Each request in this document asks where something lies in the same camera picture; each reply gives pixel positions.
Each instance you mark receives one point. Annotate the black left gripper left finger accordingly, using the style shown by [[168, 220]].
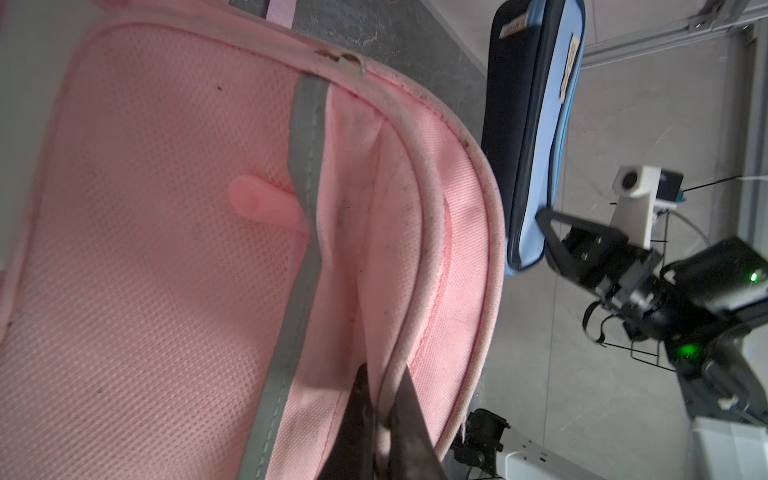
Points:
[[352, 455]]

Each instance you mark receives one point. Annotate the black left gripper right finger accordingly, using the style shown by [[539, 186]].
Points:
[[411, 454]]

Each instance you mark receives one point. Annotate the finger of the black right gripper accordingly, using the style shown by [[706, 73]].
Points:
[[572, 241]]

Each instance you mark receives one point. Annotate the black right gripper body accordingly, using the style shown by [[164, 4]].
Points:
[[625, 285]]

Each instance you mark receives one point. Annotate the blue pencil case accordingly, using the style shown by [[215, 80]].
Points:
[[535, 54]]

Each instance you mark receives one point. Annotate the pink student backpack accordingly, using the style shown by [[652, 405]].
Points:
[[227, 219]]

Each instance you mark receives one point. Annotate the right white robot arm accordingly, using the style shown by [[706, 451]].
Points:
[[625, 362]]

